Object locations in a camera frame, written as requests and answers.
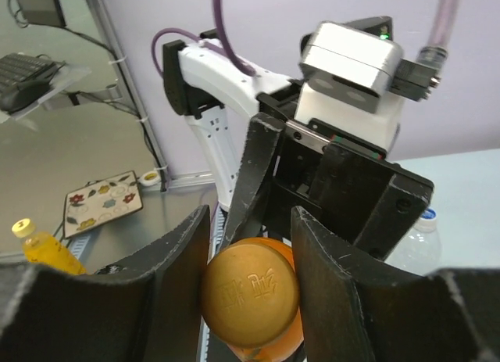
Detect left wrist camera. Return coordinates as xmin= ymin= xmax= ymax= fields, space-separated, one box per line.
xmin=292 ymin=20 xmax=442 ymax=152

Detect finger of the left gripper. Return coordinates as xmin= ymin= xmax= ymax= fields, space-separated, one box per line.
xmin=220 ymin=113 xmax=285 ymax=249

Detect black keyboard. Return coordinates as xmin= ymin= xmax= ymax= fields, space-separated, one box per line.
xmin=1 ymin=53 xmax=66 ymax=95

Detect white tape roll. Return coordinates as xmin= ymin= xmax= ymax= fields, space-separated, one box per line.
xmin=138 ymin=170 xmax=162 ymax=187

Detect floral patterned pad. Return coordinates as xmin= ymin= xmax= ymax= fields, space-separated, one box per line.
xmin=63 ymin=170 xmax=143 ymax=239

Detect left aluminium frame post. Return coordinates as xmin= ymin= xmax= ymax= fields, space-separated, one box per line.
xmin=85 ymin=0 xmax=171 ymax=192

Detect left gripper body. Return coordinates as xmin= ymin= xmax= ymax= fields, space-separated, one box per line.
xmin=257 ymin=91 xmax=434 ymax=261

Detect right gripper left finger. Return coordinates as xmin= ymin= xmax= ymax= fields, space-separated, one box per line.
xmin=1 ymin=206 xmax=210 ymax=361

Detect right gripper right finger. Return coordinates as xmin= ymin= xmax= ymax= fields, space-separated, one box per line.
xmin=291 ymin=206 xmax=499 ymax=361

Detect orange bottle cap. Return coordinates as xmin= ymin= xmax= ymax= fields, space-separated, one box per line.
xmin=200 ymin=238 xmax=299 ymax=349

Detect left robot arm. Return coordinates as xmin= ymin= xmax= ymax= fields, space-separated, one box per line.
xmin=163 ymin=16 xmax=435 ymax=259

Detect orange bottle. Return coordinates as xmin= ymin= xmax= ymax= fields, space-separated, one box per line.
xmin=227 ymin=237 xmax=304 ymax=361

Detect yellow drink bottle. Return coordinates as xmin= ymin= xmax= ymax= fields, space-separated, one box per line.
xmin=12 ymin=218 xmax=87 ymax=275

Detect black computer mouse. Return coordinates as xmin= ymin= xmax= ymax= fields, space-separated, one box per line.
xmin=1 ymin=80 xmax=51 ymax=113

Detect black monitor base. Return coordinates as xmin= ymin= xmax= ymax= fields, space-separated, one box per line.
xmin=17 ymin=0 xmax=66 ymax=28

